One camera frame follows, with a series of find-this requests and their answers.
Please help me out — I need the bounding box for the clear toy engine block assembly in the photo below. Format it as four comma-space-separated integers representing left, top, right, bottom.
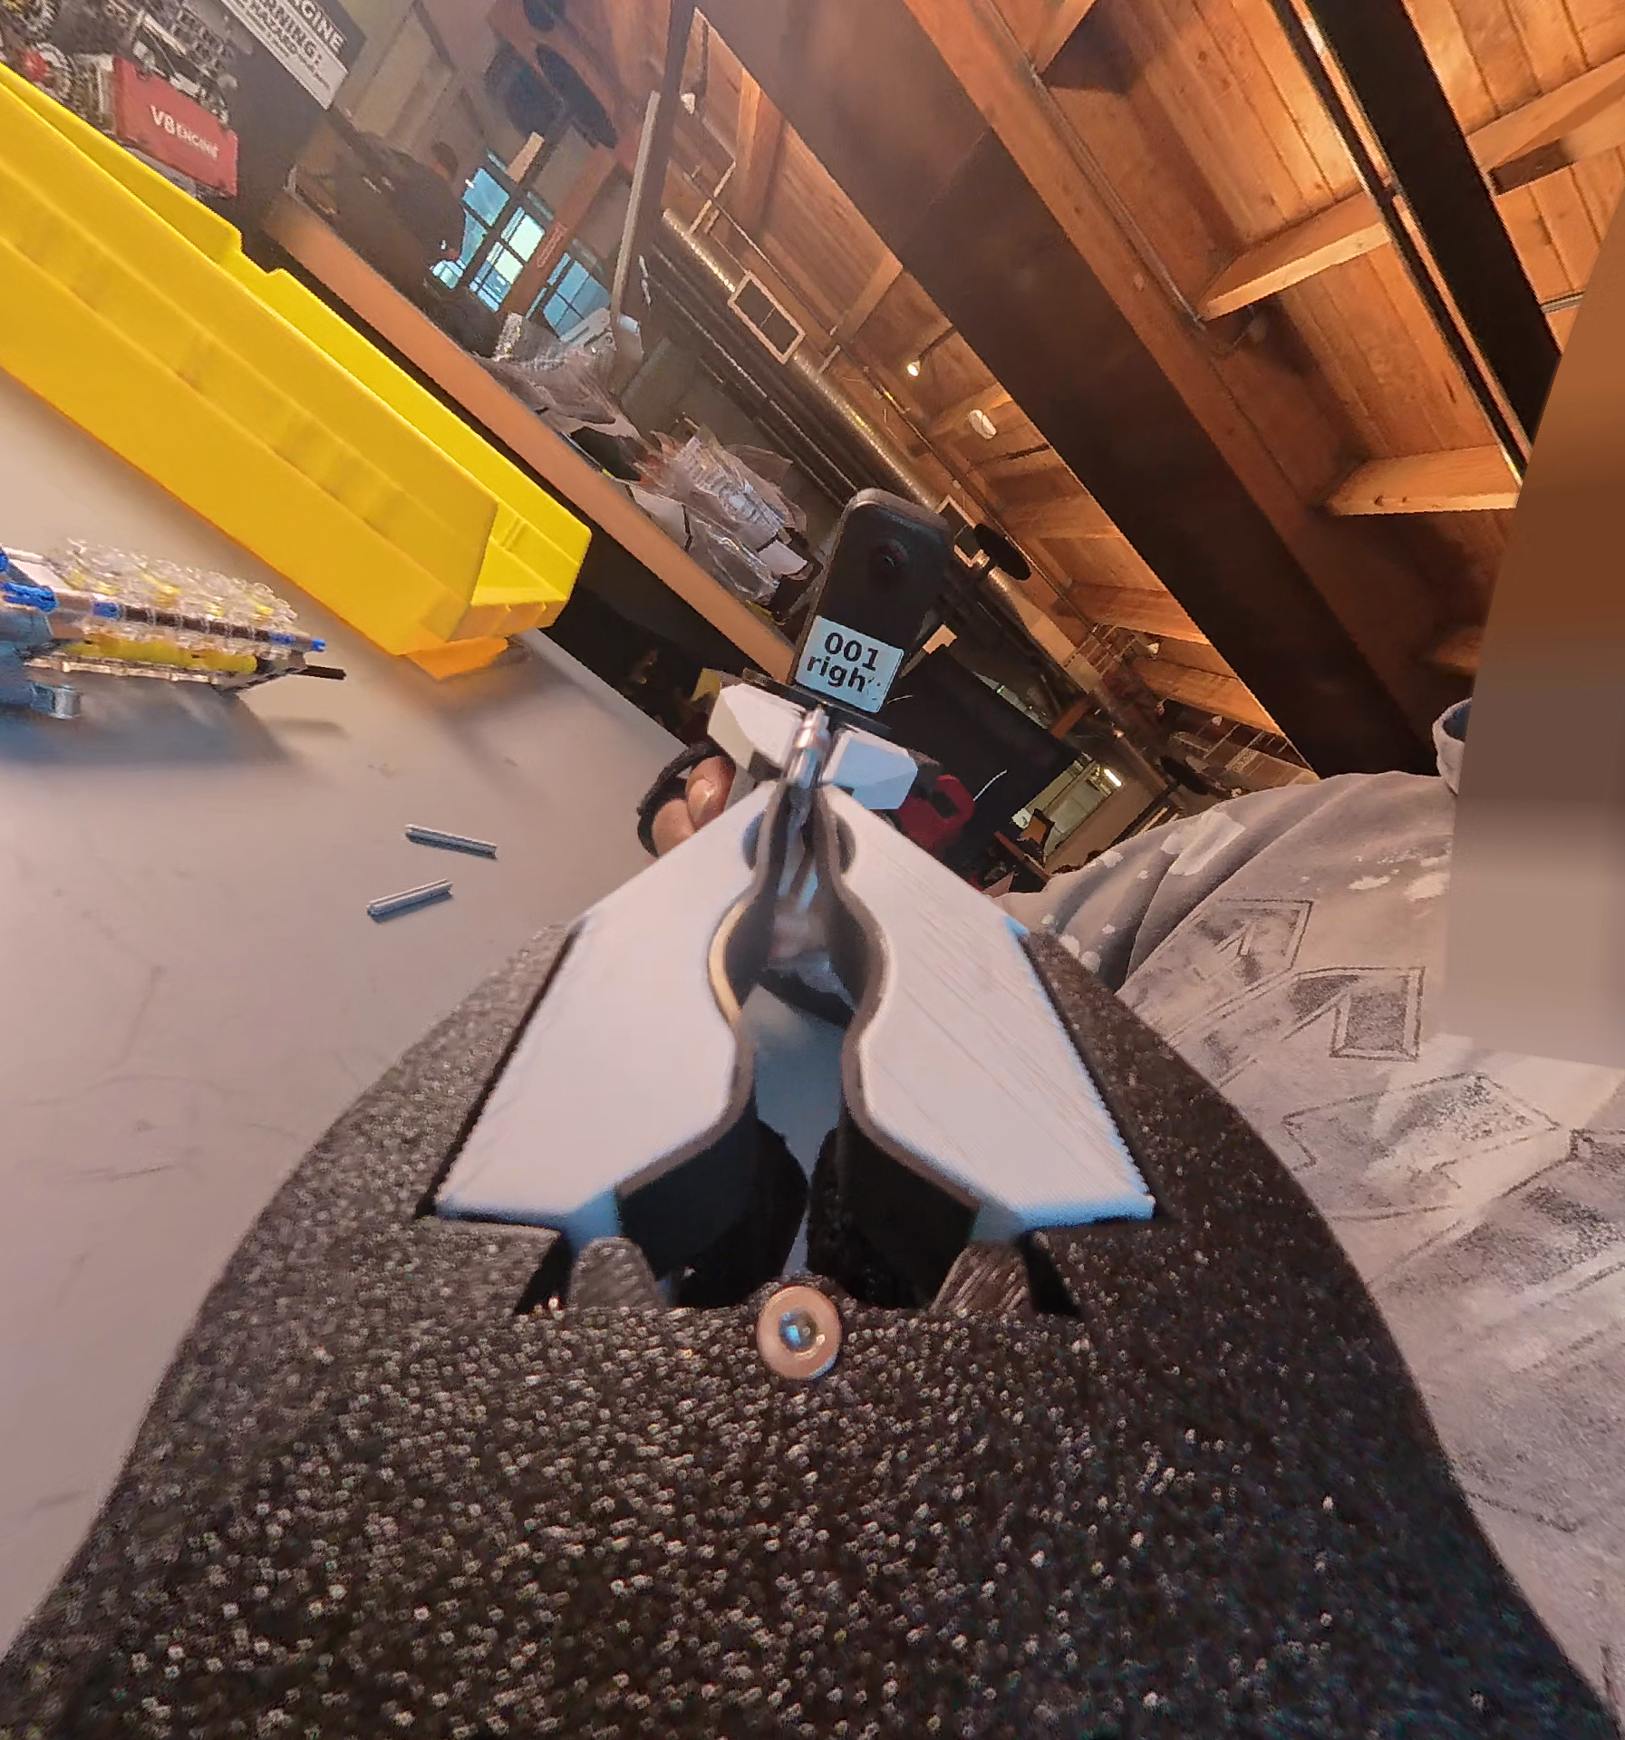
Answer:
0, 539, 347, 720

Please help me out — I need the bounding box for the grey desk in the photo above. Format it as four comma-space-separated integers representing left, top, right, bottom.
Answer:
0, 326, 787, 1716

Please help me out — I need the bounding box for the red chair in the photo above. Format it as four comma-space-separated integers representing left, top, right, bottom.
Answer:
895, 765, 979, 856

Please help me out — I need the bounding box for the person's right hand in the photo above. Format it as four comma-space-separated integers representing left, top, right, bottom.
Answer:
642, 752, 744, 859

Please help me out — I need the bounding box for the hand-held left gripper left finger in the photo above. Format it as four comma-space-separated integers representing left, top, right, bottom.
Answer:
431, 784, 783, 1232

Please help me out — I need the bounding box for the thin silver toy liftarm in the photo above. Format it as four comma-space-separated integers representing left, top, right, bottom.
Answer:
780, 705, 836, 835

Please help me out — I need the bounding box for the wooden workbench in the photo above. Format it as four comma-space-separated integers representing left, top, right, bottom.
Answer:
262, 191, 793, 677

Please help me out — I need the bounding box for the pile of clear plastic bags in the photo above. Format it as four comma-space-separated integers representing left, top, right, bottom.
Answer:
486, 306, 821, 607

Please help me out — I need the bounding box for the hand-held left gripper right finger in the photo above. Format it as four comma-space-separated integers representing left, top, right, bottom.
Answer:
815, 790, 1156, 1243

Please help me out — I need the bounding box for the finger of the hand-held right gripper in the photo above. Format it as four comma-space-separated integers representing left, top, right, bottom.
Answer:
815, 722, 923, 814
706, 682, 806, 792

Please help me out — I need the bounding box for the black toy engine box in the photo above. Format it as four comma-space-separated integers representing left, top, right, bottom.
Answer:
0, 0, 352, 202

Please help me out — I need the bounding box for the long yellow plastic bin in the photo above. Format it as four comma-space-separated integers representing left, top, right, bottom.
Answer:
0, 25, 593, 682

